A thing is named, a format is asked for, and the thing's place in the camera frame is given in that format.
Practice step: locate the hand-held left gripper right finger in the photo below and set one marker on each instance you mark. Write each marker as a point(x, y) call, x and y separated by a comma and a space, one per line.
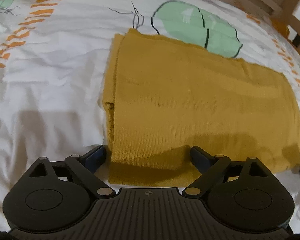
point(198, 155)

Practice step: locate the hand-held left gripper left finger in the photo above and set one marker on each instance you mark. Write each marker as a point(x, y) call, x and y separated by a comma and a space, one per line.
point(97, 156)

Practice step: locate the mustard yellow knit sweater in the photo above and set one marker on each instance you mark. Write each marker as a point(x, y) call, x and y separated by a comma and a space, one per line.
point(195, 100)

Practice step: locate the white leaf-print quilt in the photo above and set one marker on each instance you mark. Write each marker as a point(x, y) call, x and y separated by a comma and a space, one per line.
point(45, 80)

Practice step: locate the black bed frame bracket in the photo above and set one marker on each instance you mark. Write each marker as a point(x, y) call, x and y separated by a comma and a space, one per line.
point(297, 40)

